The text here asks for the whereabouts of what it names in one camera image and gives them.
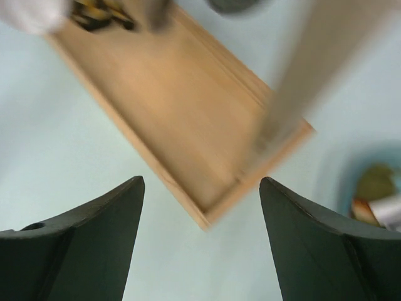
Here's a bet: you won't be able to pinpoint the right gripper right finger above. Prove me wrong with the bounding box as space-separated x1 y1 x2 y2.
259 177 400 300

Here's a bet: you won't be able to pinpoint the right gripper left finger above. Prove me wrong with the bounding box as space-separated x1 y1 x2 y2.
1 176 145 300

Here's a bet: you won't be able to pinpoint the white sock black stripes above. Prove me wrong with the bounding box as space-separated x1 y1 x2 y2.
369 194 400 232

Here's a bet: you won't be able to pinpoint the olive orange striped sock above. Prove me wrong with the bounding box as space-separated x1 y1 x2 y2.
351 163 399 227

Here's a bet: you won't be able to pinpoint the wooden drying rack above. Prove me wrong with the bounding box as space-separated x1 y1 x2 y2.
47 1 400 229

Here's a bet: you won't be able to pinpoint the blue plastic basket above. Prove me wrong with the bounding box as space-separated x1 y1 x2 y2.
319 140 401 233

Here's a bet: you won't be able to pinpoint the brown argyle sock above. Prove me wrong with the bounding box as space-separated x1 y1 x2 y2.
70 0 137 32

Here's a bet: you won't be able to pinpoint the grey sock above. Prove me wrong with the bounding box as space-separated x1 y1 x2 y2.
207 0 262 14

